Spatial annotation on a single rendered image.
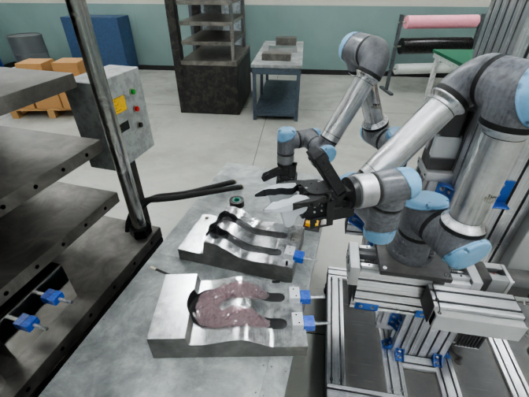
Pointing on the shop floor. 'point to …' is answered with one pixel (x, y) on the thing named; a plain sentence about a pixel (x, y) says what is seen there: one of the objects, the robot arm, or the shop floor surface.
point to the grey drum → (27, 46)
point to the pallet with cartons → (57, 104)
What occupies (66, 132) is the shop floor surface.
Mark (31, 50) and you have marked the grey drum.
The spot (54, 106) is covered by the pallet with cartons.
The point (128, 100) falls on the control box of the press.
